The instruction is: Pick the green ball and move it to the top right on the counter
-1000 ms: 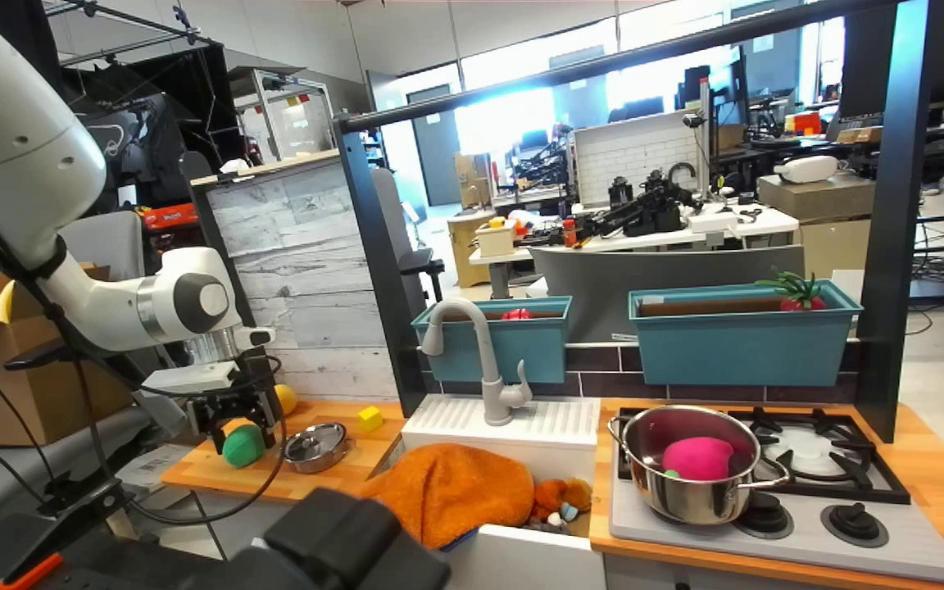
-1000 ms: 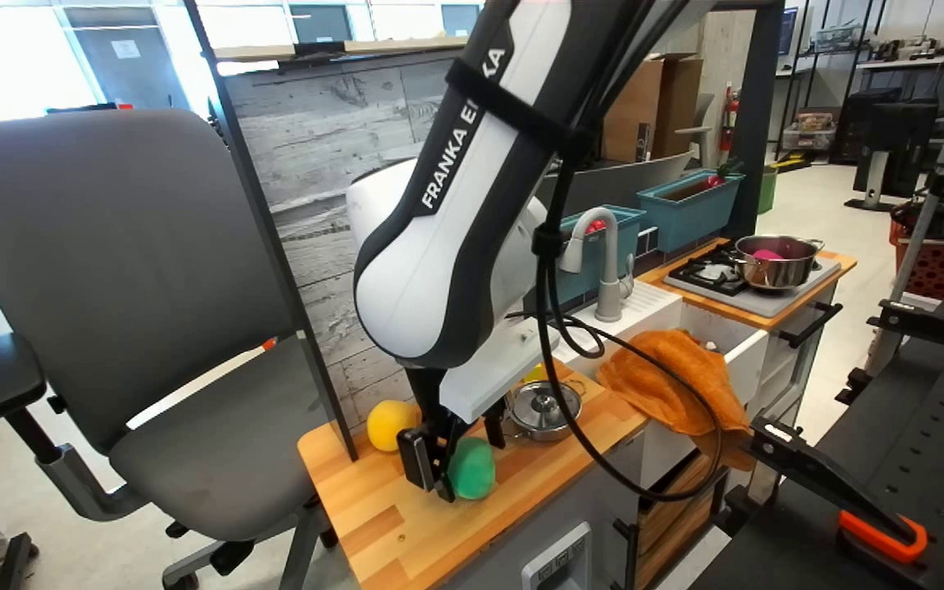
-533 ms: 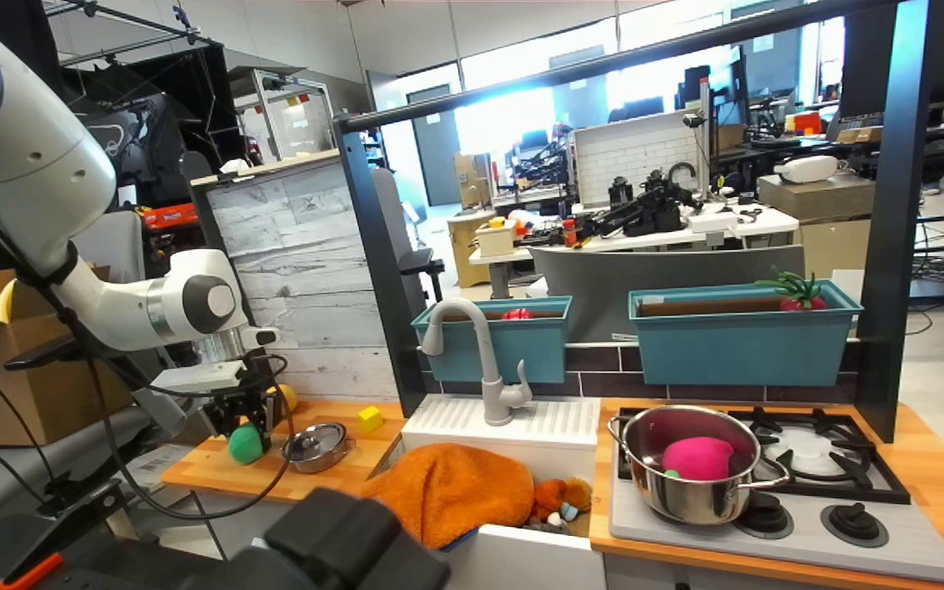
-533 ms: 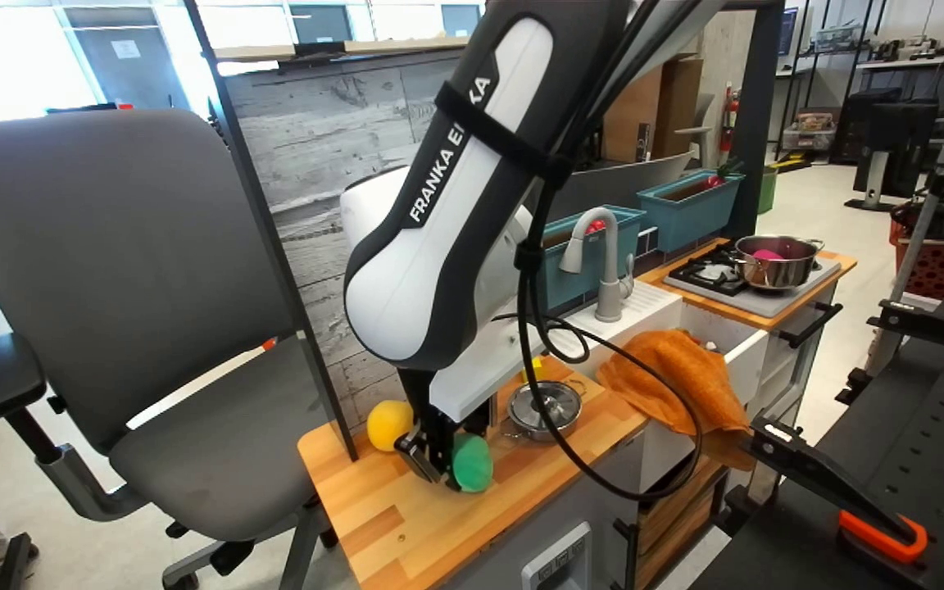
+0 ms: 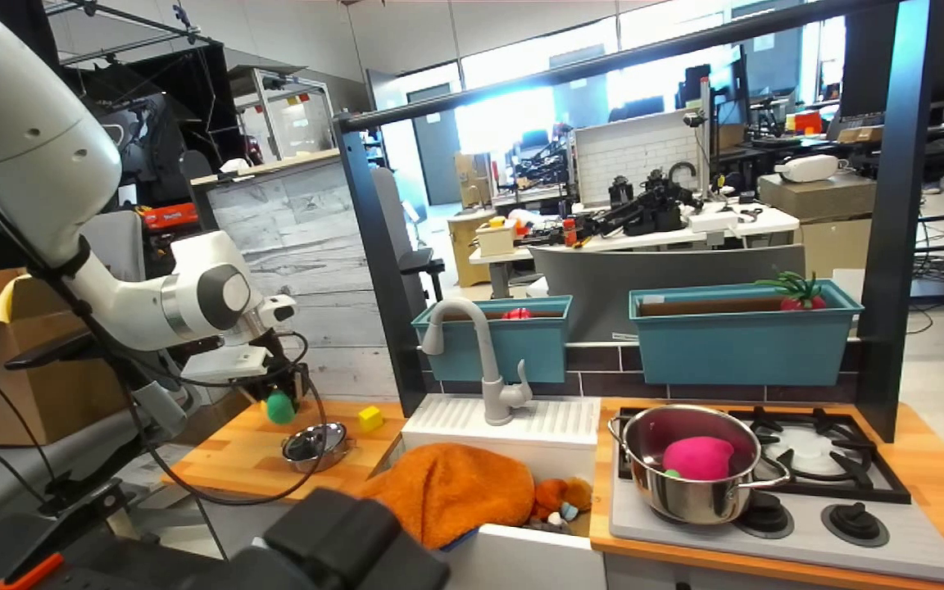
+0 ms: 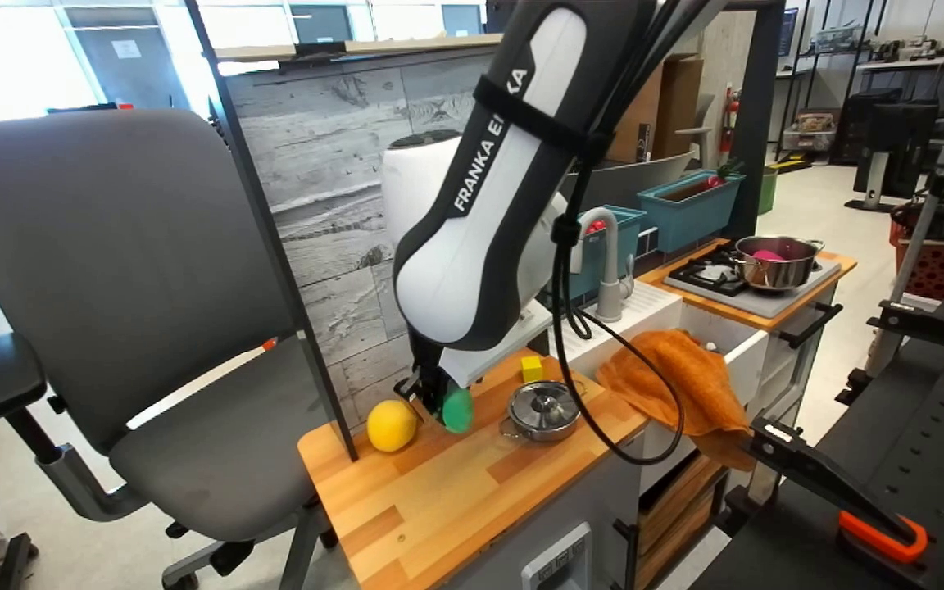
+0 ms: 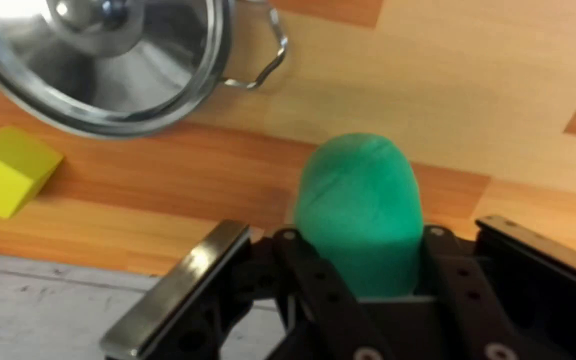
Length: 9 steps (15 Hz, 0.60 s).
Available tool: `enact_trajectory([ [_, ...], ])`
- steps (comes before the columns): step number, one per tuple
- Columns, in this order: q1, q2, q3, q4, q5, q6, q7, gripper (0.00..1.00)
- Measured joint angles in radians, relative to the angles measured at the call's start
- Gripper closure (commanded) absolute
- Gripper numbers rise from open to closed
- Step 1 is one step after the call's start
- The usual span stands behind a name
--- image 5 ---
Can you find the white toy sink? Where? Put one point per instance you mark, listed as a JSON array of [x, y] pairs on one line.
[[543, 422]]

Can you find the orange cloth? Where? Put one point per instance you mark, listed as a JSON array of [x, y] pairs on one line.
[[450, 493]]

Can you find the open cardboard box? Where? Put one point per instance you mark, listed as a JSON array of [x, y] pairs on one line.
[[13, 381]]

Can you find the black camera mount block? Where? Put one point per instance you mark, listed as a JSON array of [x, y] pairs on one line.
[[327, 543]]

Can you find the small yellow cube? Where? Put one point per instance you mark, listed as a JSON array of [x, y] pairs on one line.
[[370, 418]]

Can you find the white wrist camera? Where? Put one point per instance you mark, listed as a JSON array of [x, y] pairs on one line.
[[226, 366]]

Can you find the gray toy stove top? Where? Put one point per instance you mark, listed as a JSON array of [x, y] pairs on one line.
[[821, 527]]

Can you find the red item in planter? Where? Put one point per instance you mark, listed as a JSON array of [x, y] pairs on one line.
[[515, 316]]

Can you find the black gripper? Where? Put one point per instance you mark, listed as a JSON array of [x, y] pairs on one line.
[[284, 358]]

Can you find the black kitchen frame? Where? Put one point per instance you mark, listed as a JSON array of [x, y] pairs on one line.
[[892, 218]]

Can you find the white office desk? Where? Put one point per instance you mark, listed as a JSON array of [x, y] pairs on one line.
[[736, 232]]

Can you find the steel cooking pot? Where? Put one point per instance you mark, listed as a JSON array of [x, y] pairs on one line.
[[690, 505]]

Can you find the green red toy plant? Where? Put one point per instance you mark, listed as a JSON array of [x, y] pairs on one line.
[[798, 290]]

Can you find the small metal bowl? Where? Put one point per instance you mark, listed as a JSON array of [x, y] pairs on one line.
[[311, 444]]

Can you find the gray wood-look panel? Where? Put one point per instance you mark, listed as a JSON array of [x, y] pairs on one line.
[[287, 232]]

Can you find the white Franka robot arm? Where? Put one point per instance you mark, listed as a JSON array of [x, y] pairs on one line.
[[24, 144]]

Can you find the green fuzzy ball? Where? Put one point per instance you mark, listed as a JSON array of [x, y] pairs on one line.
[[278, 411]]

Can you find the pink ball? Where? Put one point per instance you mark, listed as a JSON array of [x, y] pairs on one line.
[[694, 456]]

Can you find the teal planter box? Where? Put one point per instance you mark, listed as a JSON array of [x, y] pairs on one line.
[[736, 345], [537, 349]]

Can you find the gray toy faucet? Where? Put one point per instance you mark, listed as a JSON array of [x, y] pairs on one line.
[[489, 372]]

